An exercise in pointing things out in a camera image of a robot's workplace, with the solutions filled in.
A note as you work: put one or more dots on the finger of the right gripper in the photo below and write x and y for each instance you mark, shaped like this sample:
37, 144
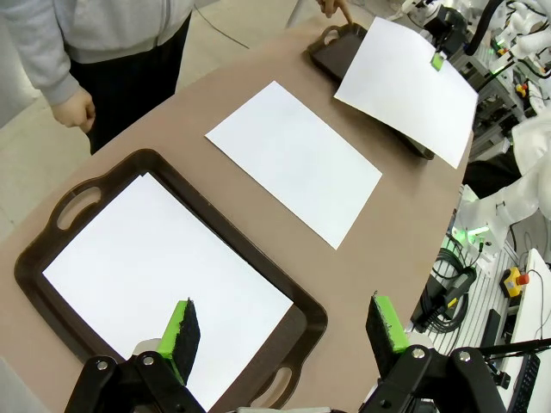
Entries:
438, 62

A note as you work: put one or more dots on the yellow red emergency stop button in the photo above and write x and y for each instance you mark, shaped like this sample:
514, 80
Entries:
512, 281

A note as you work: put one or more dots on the white A4 paper sheet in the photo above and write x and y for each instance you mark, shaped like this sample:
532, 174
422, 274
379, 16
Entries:
150, 266
404, 103

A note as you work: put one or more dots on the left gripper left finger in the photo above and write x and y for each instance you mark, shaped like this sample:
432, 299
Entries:
183, 340

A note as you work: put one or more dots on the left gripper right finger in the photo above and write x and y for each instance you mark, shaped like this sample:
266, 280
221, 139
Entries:
383, 335

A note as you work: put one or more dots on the aluminium profile frame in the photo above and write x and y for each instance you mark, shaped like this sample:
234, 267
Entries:
486, 129

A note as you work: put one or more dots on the black keyboard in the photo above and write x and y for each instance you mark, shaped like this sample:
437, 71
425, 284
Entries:
527, 387

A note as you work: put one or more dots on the person's left hand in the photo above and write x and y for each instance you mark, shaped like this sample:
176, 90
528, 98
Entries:
331, 6

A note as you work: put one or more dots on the dark brown plastic tray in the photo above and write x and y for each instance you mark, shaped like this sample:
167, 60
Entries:
307, 327
333, 56

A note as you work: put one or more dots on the person in grey hoodie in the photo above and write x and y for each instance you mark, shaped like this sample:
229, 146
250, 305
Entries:
129, 26

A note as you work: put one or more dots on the person's right forearm grey sleeve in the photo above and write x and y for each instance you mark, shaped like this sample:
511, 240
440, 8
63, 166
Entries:
47, 73

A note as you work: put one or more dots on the person's right hand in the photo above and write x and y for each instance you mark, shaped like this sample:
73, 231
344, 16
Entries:
75, 109

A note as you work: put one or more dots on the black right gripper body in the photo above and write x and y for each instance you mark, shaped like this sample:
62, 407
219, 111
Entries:
445, 23

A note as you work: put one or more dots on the white side desk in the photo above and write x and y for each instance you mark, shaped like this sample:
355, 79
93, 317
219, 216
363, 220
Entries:
538, 310

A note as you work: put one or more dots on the black metal rod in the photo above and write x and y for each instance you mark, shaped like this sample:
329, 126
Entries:
516, 345

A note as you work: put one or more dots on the small yellow red stop button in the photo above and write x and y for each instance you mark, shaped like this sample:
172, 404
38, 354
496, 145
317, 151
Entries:
521, 89

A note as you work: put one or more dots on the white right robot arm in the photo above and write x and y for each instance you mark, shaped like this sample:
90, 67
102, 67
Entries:
534, 41

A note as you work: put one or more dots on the white A4 paper stack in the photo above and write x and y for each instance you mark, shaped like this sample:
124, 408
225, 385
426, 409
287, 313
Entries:
292, 163

